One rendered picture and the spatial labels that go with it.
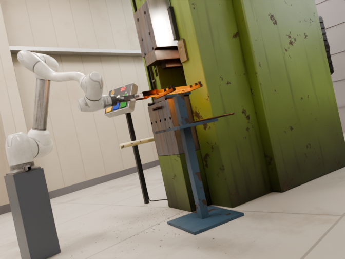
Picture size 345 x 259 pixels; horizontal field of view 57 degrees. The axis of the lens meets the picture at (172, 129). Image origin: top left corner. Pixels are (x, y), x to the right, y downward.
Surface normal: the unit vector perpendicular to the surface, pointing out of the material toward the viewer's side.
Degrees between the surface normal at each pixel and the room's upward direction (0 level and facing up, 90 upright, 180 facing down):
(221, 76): 90
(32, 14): 90
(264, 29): 90
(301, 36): 90
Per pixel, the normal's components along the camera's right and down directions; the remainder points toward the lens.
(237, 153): 0.49, -0.11
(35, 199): 0.68, -0.14
